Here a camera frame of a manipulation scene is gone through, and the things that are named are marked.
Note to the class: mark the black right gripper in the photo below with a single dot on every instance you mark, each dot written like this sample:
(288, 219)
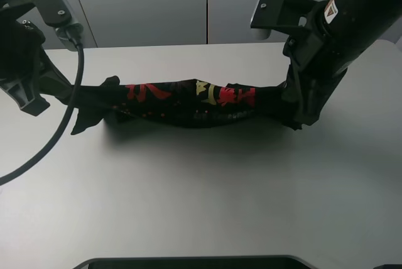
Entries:
(318, 63)

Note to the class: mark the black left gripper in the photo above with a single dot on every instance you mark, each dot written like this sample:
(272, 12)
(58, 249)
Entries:
(26, 68)

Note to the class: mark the black printed t-shirt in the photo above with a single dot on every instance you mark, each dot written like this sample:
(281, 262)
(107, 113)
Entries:
(187, 104)

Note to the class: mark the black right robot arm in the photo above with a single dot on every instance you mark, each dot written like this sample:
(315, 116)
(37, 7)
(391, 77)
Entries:
(339, 32)

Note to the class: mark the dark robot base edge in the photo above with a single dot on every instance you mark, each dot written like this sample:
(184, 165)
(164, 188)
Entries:
(280, 261)

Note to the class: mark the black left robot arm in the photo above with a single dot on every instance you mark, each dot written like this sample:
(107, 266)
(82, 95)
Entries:
(26, 70)

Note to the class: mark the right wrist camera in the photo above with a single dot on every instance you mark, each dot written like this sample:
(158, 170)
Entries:
(289, 17)

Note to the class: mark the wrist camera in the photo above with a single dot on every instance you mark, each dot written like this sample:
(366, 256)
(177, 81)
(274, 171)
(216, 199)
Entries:
(56, 14)
(289, 17)

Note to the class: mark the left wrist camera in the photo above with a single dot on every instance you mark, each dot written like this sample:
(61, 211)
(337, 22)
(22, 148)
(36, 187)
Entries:
(56, 14)

